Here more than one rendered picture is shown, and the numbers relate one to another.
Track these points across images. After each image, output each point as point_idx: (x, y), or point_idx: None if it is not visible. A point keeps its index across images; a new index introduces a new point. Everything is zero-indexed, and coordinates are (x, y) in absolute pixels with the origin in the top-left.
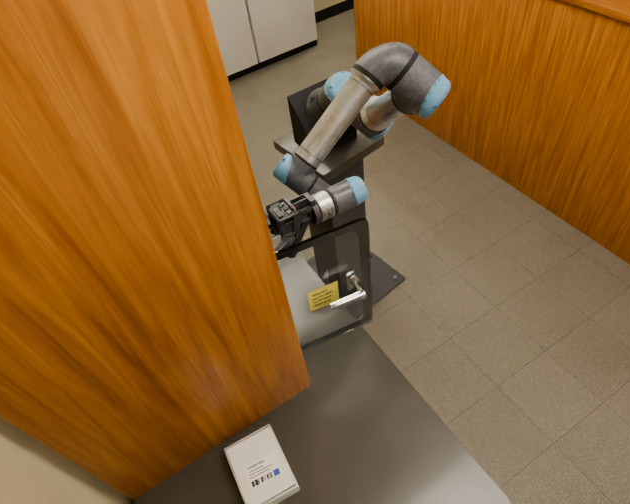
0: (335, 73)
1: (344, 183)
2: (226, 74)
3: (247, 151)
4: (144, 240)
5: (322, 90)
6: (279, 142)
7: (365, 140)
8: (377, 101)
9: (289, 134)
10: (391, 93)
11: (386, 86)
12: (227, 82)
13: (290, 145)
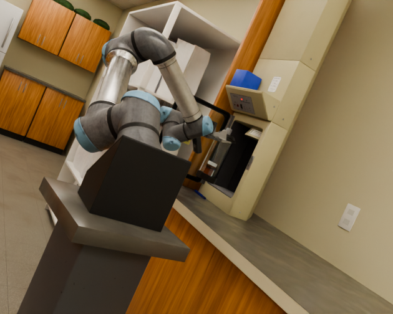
0: (152, 95)
1: (173, 109)
2: (246, 32)
3: (236, 52)
4: None
5: (160, 121)
6: (181, 242)
7: (70, 187)
8: (125, 90)
9: (166, 240)
10: (137, 66)
11: (146, 60)
12: (245, 33)
13: (167, 233)
